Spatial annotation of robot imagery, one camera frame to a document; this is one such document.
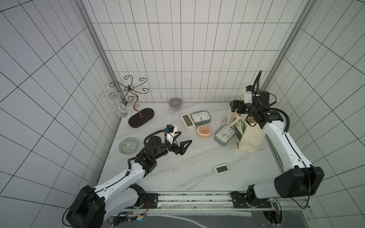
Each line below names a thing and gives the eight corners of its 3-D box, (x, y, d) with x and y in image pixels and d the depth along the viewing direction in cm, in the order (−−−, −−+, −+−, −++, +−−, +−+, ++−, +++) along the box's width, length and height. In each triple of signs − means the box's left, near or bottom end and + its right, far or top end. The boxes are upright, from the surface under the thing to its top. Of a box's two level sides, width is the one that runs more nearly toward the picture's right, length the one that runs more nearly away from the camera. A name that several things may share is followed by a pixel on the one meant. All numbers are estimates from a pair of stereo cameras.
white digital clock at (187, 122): (186, 132, 102) (186, 130, 99) (179, 117, 111) (179, 114, 108) (195, 130, 103) (196, 127, 100) (188, 114, 113) (188, 111, 110)
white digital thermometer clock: (216, 175, 83) (217, 174, 81) (213, 166, 87) (214, 164, 84) (229, 173, 84) (231, 171, 82) (226, 164, 88) (227, 162, 85)
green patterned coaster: (119, 154, 92) (116, 151, 88) (124, 141, 99) (121, 137, 95) (135, 154, 92) (132, 151, 88) (138, 141, 99) (136, 137, 95)
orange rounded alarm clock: (197, 137, 99) (197, 136, 97) (196, 127, 105) (196, 125, 103) (211, 137, 99) (212, 136, 97) (210, 127, 105) (210, 125, 103)
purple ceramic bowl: (169, 109, 116) (168, 105, 113) (169, 100, 123) (169, 96, 120) (182, 109, 116) (182, 105, 113) (182, 100, 123) (182, 96, 120)
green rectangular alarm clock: (194, 126, 105) (194, 124, 103) (190, 114, 112) (190, 112, 111) (212, 122, 107) (213, 120, 106) (207, 111, 115) (207, 109, 113)
